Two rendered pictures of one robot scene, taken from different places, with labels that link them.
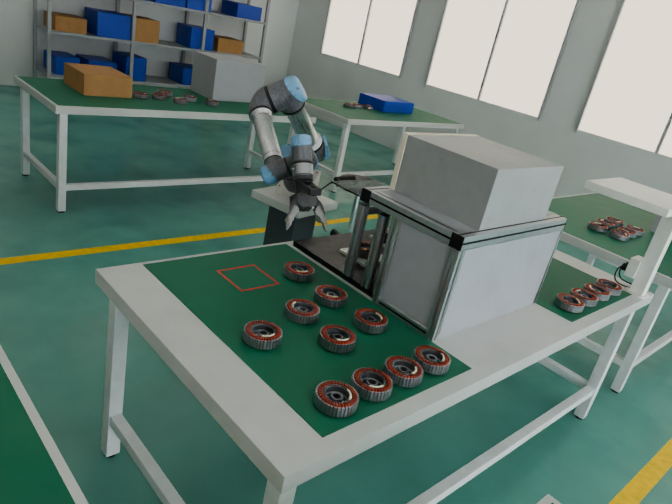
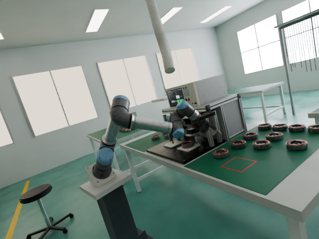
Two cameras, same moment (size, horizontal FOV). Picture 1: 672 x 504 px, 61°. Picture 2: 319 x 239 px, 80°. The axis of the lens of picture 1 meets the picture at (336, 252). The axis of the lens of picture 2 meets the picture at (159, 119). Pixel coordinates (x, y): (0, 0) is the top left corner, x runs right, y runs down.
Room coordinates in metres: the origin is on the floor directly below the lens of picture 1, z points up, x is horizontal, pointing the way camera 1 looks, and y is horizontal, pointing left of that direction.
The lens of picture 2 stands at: (1.82, 1.48, 1.34)
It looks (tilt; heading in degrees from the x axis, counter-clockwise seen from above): 9 degrees down; 288
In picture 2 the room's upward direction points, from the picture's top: 15 degrees counter-clockwise
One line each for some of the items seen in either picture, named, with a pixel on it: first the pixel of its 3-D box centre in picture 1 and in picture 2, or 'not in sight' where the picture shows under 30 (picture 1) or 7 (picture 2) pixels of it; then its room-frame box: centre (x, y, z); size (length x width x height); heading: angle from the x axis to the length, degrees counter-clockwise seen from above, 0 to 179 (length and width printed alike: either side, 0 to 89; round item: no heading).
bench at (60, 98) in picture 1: (175, 143); not in sight; (4.65, 1.51, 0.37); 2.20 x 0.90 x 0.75; 137
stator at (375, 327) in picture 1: (370, 320); (249, 136); (1.63, -0.16, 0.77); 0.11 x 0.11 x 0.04
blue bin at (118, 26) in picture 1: (107, 23); not in sight; (7.51, 3.44, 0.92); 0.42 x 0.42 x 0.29; 48
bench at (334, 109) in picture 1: (374, 144); not in sight; (6.44, -0.17, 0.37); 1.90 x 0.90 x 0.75; 137
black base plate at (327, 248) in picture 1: (386, 256); (182, 146); (2.22, -0.21, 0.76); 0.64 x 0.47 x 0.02; 137
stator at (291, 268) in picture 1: (298, 271); (220, 153); (1.88, 0.12, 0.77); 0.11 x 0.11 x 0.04
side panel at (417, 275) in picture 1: (414, 277); (233, 119); (1.72, -0.27, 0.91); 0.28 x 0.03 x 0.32; 47
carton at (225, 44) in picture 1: (223, 44); not in sight; (8.77, 2.28, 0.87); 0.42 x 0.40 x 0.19; 136
